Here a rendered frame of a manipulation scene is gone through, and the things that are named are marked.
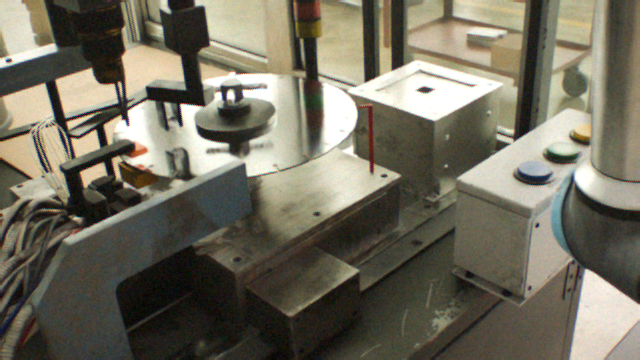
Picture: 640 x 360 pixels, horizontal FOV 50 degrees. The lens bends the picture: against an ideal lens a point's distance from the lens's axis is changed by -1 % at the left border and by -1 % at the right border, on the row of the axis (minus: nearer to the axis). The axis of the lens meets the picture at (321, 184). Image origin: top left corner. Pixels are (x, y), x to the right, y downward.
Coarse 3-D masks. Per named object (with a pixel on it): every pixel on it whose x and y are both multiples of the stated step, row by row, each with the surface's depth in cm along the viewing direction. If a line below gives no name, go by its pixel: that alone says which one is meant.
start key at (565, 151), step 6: (552, 144) 90; (558, 144) 90; (564, 144) 90; (570, 144) 90; (552, 150) 89; (558, 150) 89; (564, 150) 89; (570, 150) 89; (576, 150) 89; (552, 156) 89; (558, 156) 88; (564, 156) 88; (570, 156) 88; (576, 156) 88
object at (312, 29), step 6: (294, 18) 115; (318, 18) 114; (300, 24) 114; (306, 24) 114; (312, 24) 114; (318, 24) 115; (300, 30) 115; (306, 30) 114; (312, 30) 114; (318, 30) 115; (300, 36) 115; (306, 36) 115; (312, 36) 115; (318, 36) 116
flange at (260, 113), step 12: (204, 108) 95; (216, 108) 94; (228, 108) 90; (240, 108) 90; (252, 108) 93; (264, 108) 93; (204, 120) 91; (216, 120) 91; (228, 120) 90; (240, 120) 90; (252, 120) 90; (264, 120) 90; (204, 132) 90; (216, 132) 89; (228, 132) 88; (240, 132) 88; (252, 132) 89
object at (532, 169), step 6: (528, 162) 87; (534, 162) 87; (540, 162) 87; (522, 168) 86; (528, 168) 85; (534, 168) 85; (540, 168) 85; (546, 168) 85; (522, 174) 85; (528, 174) 84; (534, 174) 84; (540, 174) 84; (546, 174) 84; (534, 180) 84; (540, 180) 84
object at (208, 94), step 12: (192, 60) 81; (192, 72) 82; (156, 84) 85; (168, 84) 85; (180, 84) 85; (192, 84) 82; (204, 84) 84; (156, 96) 85; (168, 96) 84; (180, 96) 83; (192, 96) 83; (204, 96) 82; (180, 108) 87; (180, 120) 87
